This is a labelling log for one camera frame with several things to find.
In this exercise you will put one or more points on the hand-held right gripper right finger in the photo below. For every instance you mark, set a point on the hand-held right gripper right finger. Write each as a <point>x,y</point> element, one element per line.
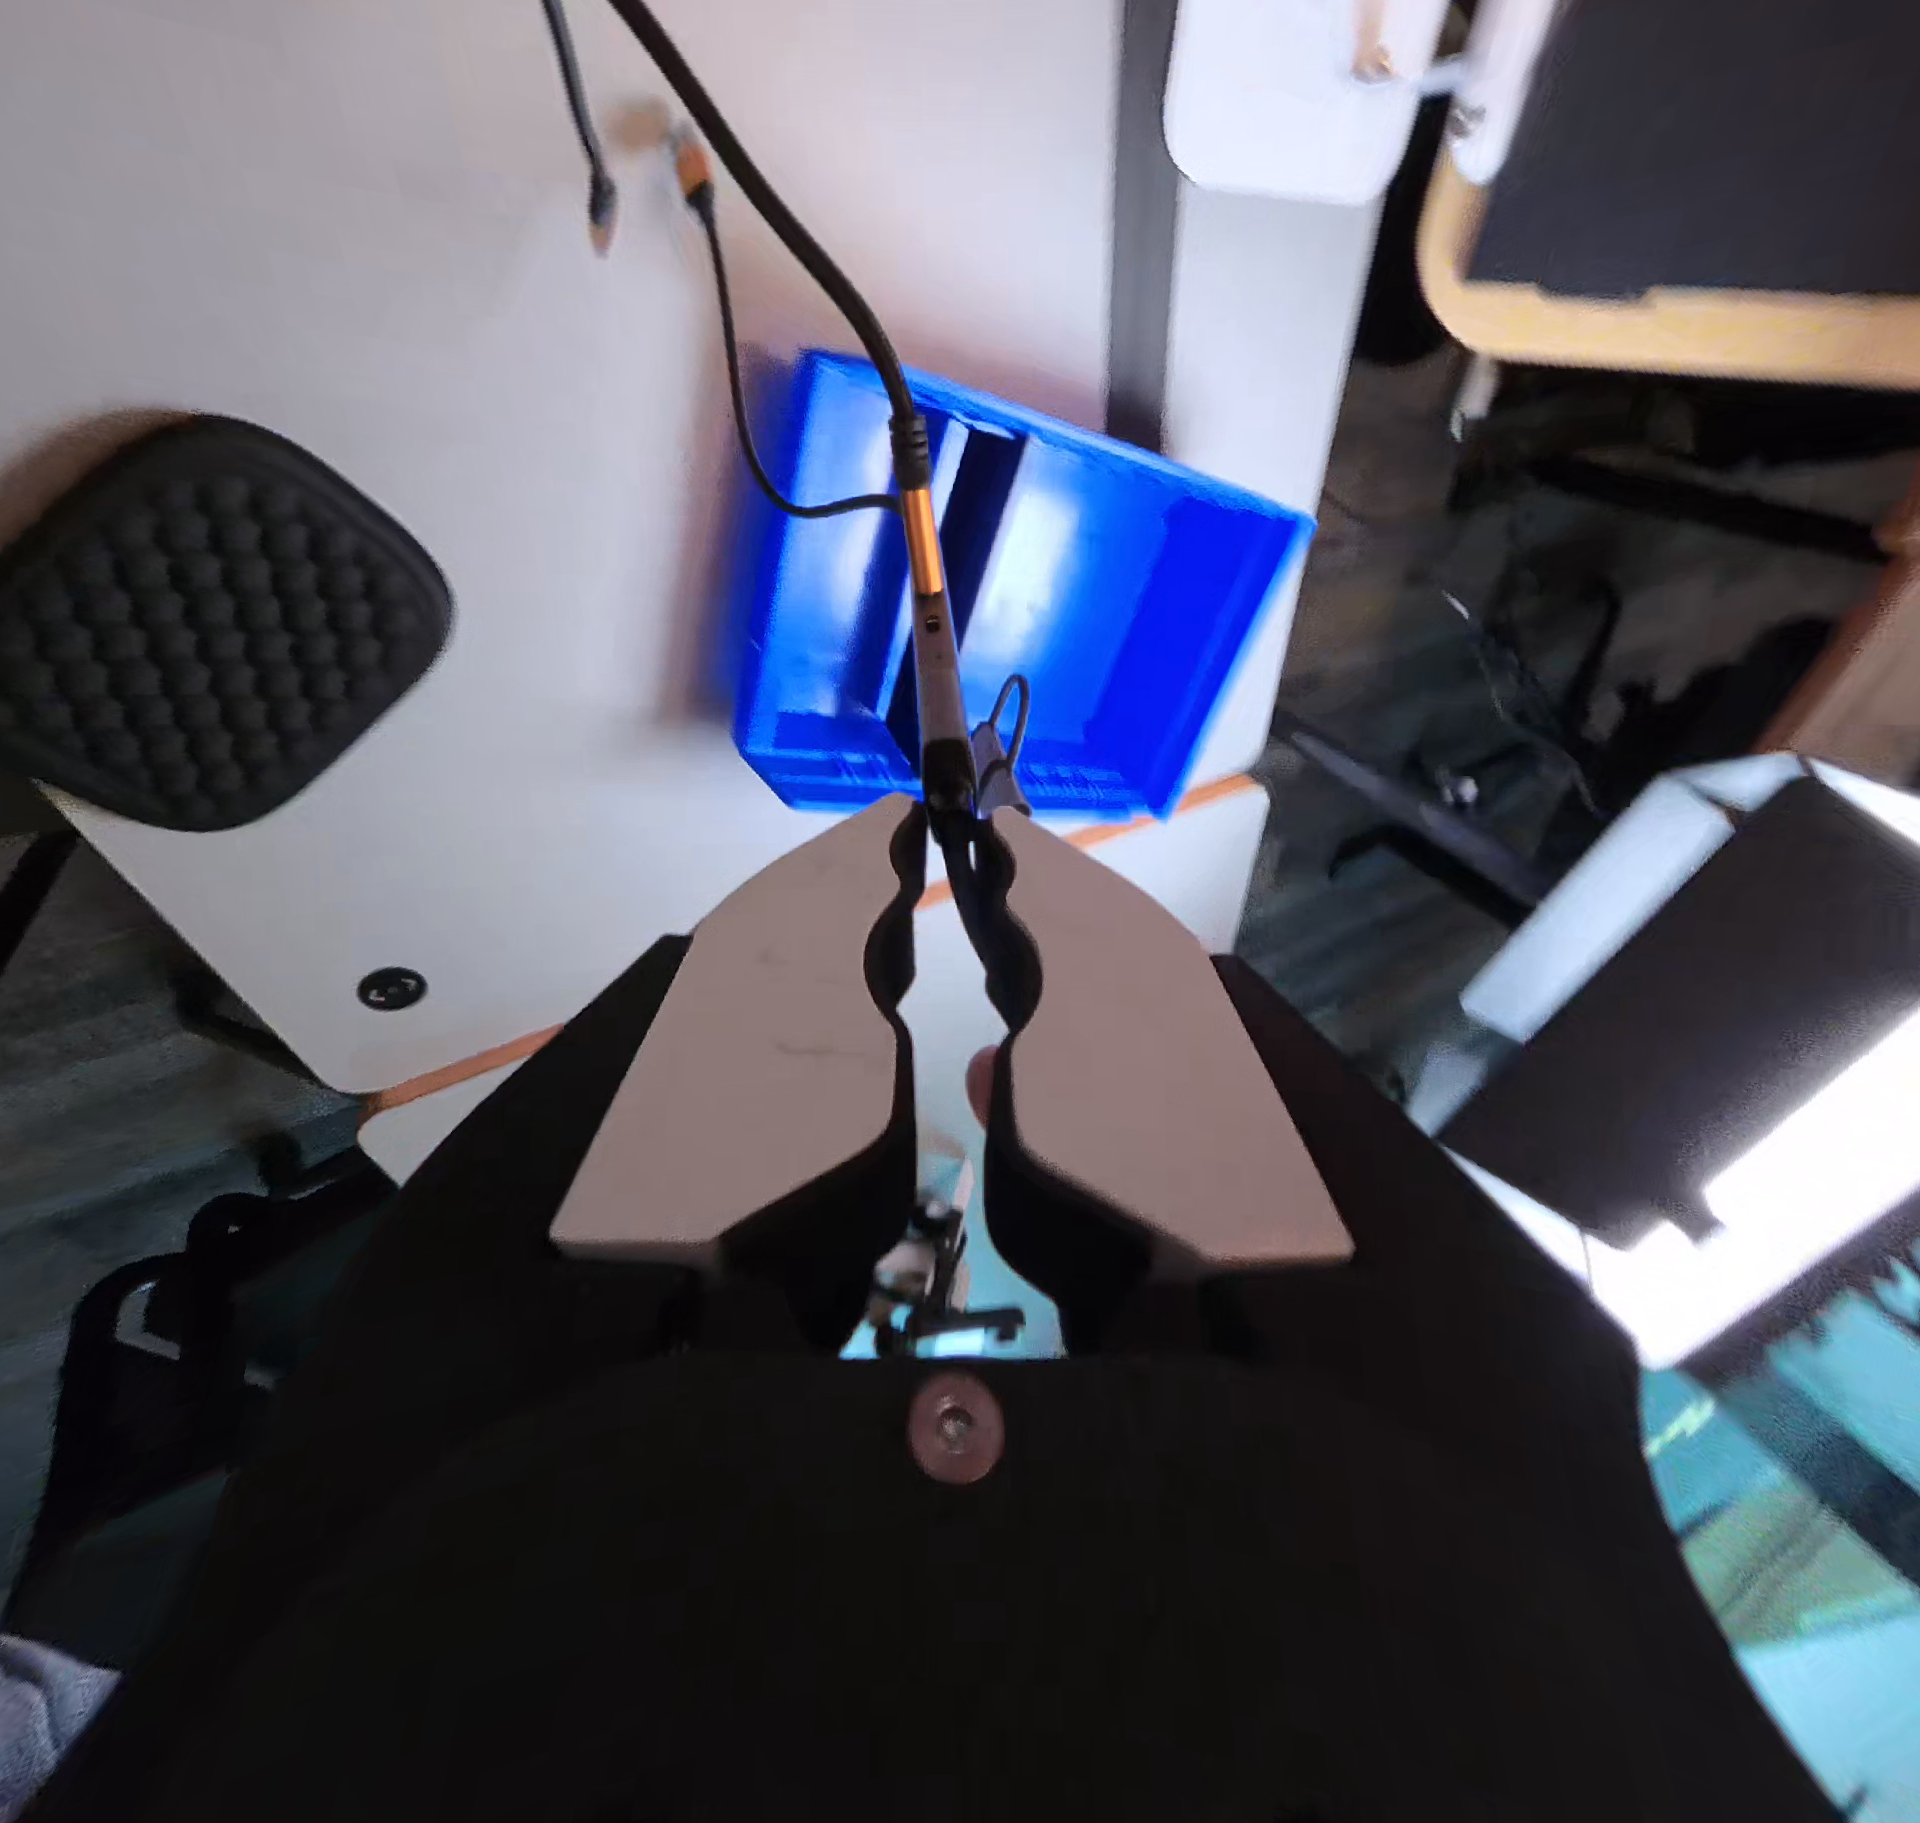
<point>1154,1058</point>

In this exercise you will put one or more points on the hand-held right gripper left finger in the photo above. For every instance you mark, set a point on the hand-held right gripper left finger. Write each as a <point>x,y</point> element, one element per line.
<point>751,1044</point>

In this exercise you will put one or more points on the blue plastic bin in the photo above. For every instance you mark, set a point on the blue plastic bin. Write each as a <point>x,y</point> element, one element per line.
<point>1111,578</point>

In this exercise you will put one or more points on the person's right hand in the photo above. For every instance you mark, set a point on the person's right hand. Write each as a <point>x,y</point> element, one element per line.
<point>983,1088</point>

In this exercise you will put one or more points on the black table grommet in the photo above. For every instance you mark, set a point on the black table grommet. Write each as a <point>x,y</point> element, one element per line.
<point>390,988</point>

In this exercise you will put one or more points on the white-framed black panel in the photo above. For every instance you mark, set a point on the white-framed black panel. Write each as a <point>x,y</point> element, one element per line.
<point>1695,1044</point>

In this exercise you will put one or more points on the black backpack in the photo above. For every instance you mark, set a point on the black backpack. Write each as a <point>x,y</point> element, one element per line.
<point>151,1343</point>

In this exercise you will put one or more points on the black bumpy wrist pad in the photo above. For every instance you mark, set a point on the black bumpy wrist pad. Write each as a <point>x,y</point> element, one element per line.
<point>194,624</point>

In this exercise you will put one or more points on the person's leg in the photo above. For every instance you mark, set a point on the person's leg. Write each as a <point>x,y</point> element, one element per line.
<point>45,1717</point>

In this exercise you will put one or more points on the white tabletop stand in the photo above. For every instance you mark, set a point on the white tabletop stand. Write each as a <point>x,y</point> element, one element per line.
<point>1291,52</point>

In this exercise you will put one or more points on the white stand with black board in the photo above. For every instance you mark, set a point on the white stand with black board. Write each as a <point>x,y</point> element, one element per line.
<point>1725,98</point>

